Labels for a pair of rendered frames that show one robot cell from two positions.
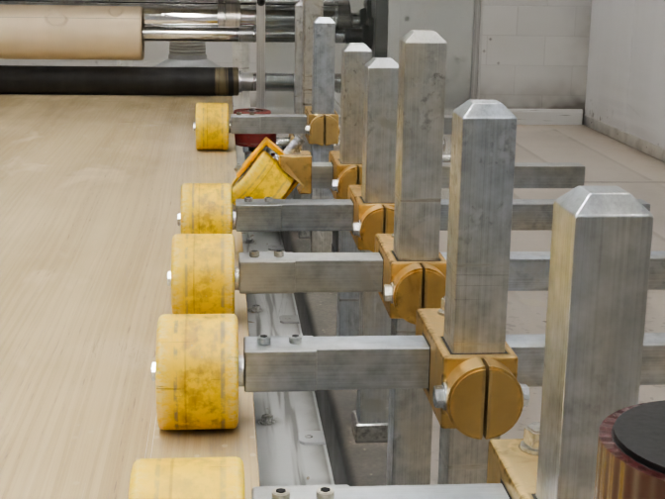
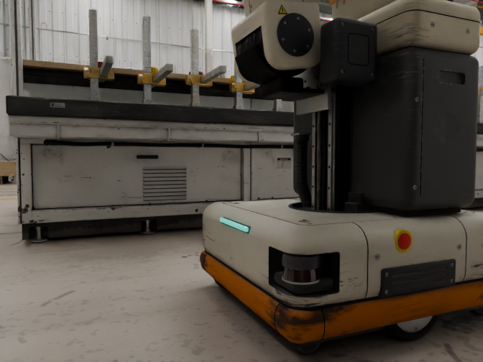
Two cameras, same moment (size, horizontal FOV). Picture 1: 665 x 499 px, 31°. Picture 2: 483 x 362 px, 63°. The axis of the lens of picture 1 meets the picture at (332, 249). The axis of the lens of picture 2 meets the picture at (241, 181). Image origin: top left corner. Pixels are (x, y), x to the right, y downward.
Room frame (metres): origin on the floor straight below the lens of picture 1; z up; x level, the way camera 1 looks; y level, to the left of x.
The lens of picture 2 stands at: (-1.91, -2.39, 0.42)
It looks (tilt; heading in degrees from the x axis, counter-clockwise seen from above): 3 degrees down; 71
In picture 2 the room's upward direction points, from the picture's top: straight up
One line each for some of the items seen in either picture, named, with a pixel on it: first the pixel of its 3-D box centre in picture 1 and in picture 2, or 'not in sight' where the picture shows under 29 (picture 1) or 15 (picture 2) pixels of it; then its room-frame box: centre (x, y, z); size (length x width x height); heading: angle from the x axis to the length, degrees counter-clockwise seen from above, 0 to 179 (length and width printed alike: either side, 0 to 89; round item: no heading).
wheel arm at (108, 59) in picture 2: not in sight; (104, 70); (-1.92, -0.44, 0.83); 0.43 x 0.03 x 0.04; 95
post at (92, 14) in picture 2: not in sight; (93, 60); (-1.97, -0.35, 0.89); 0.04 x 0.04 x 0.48; 5
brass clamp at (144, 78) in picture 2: not in sight; (151, 80); (-1.70, -0.33, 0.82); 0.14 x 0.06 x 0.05; 5
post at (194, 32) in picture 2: not in sight; (195, 75); (-1.47, -0.31, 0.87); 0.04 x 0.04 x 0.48; 5
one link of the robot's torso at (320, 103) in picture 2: not in sight; (300, 60); (-1.43, -1.44, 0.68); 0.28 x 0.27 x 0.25; 95
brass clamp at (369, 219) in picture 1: (376, 218); not in sight; (1.29, -0.05, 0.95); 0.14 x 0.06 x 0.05; 5
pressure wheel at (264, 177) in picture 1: (259, 186); not in sight; (1.55, 0.10, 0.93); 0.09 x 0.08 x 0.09; 95
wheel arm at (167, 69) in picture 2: not in sight; (159, 77); (-1.67, -0.42, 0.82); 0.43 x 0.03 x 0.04; 95
